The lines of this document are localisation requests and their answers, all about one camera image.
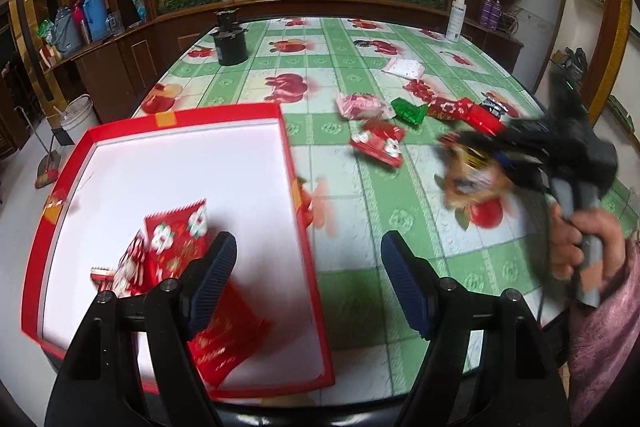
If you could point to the white pink dotted packet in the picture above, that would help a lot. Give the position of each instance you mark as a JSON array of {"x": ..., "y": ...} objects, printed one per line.
[{"x": 404, "y": 68}]

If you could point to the person right hand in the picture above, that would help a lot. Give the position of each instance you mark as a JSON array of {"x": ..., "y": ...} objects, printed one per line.
[{"x": 565, "y": 256}]

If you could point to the red gift box tray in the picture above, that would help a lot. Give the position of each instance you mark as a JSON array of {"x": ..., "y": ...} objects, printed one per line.
[{"x": 138, "y": 199}]

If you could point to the grey kettle on shelf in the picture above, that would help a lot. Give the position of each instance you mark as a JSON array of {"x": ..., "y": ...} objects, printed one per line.
[{"x": 65, "y": 35}]

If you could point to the pink white snack packet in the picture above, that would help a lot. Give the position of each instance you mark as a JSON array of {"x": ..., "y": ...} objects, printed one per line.
[{"x": 363, "y": 106}]

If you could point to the blue thermos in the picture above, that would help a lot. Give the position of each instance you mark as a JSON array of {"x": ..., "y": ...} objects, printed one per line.
[{"x": 95, "y": 16}]

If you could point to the small red flower packet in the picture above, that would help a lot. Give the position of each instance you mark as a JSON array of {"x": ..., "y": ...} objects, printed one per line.
[{"x": 444, "y": 109}]

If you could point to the green foil snack packet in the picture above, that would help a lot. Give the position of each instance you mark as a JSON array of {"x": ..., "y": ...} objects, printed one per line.
[{"x": 409, "y": 113}]

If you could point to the purple black snack packet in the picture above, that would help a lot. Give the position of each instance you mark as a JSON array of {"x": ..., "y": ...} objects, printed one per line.
[{"x": 498, "y": 106}]

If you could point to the plain red snack packet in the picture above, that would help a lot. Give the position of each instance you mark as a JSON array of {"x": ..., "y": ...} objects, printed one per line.
[{"x": 478, "y": 117}]

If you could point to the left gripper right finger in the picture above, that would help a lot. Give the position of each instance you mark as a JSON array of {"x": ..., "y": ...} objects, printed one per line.
[{"x": 517, "y": 383}]

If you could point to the red flower snack packet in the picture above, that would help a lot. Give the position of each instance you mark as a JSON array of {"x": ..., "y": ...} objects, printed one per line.
[{"x": 380, "y": 140}]

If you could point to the black cup on table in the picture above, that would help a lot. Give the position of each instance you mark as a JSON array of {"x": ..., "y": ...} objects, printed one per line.
[{"x": 229, "y": 39}]

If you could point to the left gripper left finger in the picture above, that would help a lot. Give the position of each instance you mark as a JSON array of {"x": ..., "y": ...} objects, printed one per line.
[{"x": 99, "y": 382}]

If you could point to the white spray bottle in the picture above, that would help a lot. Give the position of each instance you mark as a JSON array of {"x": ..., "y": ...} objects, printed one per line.
[{"x": 456, "y": 20}]

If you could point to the brown snack packet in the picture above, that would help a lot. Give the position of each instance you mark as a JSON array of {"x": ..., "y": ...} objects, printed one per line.
[{"x": 472, "y": 177}]

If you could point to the purple patterned sleeve forearm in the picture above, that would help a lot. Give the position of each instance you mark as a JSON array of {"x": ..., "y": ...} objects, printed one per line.
[{"x": 604, "y": 352}]

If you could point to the white bucket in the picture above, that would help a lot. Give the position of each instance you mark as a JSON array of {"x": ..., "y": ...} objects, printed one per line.
[{"x": 79, "y": 117}]

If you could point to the purple bottles on shelf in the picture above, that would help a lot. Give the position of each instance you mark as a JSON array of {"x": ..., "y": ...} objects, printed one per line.
[{"x": 490, "y": 14}]

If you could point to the red flower packet in box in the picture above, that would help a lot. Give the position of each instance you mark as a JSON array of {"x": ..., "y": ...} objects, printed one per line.
[{"x": 175, "y": 238}]

